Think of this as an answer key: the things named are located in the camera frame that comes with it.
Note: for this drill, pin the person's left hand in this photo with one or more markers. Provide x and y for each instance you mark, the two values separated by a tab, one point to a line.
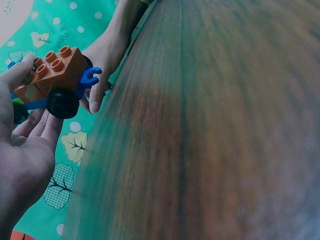
22	160

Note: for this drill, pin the person's right hand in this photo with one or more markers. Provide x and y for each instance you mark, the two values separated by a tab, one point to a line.
105	62

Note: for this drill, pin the person's right fingers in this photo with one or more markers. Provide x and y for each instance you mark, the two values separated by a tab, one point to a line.
96	100

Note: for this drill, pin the blue wheeled toy base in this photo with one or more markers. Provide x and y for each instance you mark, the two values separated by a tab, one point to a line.
62	105

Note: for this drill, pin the orange square studded brick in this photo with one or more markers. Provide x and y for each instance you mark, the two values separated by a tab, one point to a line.
65	75

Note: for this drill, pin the orange sloped brick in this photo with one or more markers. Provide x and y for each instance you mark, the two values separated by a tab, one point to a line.
22	91

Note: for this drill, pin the person's right forearm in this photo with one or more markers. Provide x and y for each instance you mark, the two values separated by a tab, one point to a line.
122	20

